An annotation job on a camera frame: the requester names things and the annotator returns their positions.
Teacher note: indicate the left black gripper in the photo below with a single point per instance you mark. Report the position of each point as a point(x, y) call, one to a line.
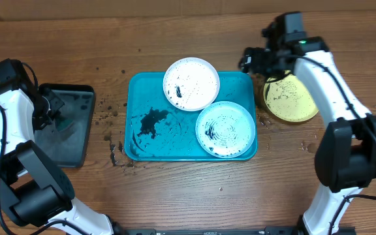
point(57, 103)

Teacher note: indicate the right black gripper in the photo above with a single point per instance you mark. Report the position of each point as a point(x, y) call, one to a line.
point(250, 63)

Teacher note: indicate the yellow speckled plate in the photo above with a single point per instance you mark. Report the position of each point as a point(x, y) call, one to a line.
point(288, 99)

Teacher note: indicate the white speckled plate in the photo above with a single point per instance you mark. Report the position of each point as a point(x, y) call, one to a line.
point(191, 84)

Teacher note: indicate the light blue speckled plate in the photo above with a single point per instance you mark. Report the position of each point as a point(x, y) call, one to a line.
point(226, 130)

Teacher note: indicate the teal sponge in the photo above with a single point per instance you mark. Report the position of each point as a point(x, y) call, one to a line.
point(63, 123)

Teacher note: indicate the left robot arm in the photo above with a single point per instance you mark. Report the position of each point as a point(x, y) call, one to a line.
point(33, 189)

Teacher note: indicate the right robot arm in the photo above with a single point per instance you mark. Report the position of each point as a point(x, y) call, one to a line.
point(345, 161)

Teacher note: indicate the black water tray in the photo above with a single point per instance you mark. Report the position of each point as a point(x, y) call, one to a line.
point(67, 148)

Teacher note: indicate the teal serving tray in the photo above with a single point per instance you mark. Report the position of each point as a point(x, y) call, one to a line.
point(157, 131)

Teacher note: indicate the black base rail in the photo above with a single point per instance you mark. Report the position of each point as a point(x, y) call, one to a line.
point(260, 231)

